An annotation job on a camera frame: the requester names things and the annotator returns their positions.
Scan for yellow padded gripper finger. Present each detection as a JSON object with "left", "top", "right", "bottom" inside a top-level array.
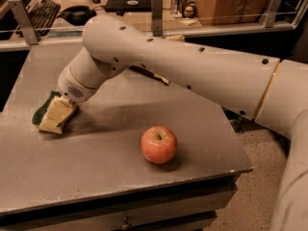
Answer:
[{"left": 38, "top": 96, "right": 77, "bottom": 134}]

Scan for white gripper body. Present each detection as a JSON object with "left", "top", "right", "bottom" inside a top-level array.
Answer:
[{"left": 58, "top": 66, "right": 96, "bottom": 103}]

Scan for green and yellow sponge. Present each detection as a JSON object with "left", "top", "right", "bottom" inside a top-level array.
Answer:
[{"left": 32, "top": 90, "right": 61, "bottom": 125}]

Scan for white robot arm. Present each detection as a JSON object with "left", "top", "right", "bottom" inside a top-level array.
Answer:
[{"left": 33, "top": 14, "right": 308, "bottom": 231}]

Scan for brown chip bag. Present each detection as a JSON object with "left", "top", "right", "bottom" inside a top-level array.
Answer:
[{"left": 129, "top": 35, "right": 185, "bottom": 86}]

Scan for black headphones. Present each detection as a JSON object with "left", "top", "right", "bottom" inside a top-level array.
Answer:
[{"left": 60, "top": 6, "right": 96, "bottom": 26}]

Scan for black keyboard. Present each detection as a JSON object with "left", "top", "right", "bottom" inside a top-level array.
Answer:
[{"left": 15, "top": 0, "right": 61, "bottom": 37}]

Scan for black laptop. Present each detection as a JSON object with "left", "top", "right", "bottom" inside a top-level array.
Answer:
[{"left": 105, "top": 0, "right": 151, "bottom": 13}]

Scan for red apple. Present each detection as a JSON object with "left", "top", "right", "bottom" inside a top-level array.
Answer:
[{"left": 141, "top": 126, "right": 177, "bottom": 165}]

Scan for metal can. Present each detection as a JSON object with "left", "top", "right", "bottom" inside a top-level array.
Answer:
[{"left": 170, "top": 0, "right": 187, "bottom": 16}]

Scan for small dark jar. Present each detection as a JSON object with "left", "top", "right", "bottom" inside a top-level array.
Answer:
[{"left": 183, "top": 6, "right": 195, "bottom": 18}]

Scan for left metal bracket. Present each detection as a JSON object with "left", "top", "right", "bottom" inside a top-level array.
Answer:
[{"left": 8, "top": 0, "right": 39, "bottom": 45}]

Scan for metal bracket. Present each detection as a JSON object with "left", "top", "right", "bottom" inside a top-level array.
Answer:
[
  {"left": 8, "top": 0, "right": 39, "bottom": 45},
  {"left": 262, "top": 0, "right": 282, "bottom": 28},
  {"left": 151, "top": 0, "right": 163, "bottom": 37}
]

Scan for middle metal bracket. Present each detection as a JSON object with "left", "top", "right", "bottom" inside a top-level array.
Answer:
[{"left": 151, "top": 0, "right": 163, "bottom": 37}]

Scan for drawer handle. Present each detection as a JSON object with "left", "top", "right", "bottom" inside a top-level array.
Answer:
[{"left": 120, "top": 216, "right": 132, "bottom": 231}]

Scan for right metal bracket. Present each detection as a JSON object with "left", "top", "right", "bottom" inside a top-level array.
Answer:
[{"left": 262, "top": 0, "right": 282, "bottom": 28}]

